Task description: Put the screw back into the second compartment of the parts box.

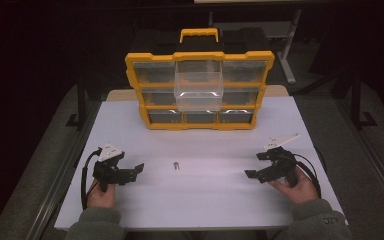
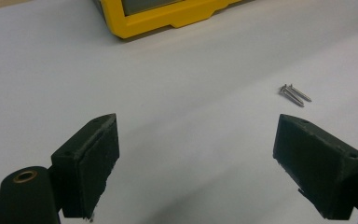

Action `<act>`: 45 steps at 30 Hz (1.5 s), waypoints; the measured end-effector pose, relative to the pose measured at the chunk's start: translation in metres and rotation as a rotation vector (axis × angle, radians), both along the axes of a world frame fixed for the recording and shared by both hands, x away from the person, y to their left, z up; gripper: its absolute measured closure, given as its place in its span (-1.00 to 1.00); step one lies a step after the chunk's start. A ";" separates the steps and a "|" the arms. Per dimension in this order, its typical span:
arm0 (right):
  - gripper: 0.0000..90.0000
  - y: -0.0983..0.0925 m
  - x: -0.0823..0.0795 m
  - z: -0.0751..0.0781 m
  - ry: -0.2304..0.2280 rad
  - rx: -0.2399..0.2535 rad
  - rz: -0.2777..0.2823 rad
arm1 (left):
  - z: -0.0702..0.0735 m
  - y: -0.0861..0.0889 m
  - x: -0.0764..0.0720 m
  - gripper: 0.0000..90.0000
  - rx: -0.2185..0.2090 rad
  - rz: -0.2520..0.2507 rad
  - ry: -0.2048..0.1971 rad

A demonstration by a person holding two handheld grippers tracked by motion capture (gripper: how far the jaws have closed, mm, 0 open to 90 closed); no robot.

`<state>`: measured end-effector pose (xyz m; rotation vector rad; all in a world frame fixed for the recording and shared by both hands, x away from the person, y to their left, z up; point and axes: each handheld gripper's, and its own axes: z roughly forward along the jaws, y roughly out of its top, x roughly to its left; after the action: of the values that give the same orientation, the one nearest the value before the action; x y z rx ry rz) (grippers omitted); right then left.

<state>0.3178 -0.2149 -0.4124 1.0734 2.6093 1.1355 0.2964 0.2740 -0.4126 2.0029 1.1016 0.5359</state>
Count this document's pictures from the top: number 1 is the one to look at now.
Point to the aluminium frame rail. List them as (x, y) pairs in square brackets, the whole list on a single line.
[(380, 173), (60, 186)]

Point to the person's left hand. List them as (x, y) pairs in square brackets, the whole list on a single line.
[(101, 198)]

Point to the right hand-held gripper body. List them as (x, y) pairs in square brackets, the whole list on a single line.
[(281, 161)]

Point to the black metal stand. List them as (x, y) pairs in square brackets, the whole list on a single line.
[(80, 106), (356, 106)]

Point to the person's right hand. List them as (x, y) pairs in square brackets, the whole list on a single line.
[(298, 191)]

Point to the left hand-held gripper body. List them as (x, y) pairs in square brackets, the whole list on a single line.
[(106, 170)]

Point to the clear plastic drawer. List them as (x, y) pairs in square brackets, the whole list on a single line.
[(198, 90)]

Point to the grey desk with white legs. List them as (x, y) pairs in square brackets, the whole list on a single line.
[(288, 50)]

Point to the small metal screw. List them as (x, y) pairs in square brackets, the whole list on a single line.
[(176, 165)]

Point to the yellow black organizer case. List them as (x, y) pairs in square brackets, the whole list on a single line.
[(200, 90)]

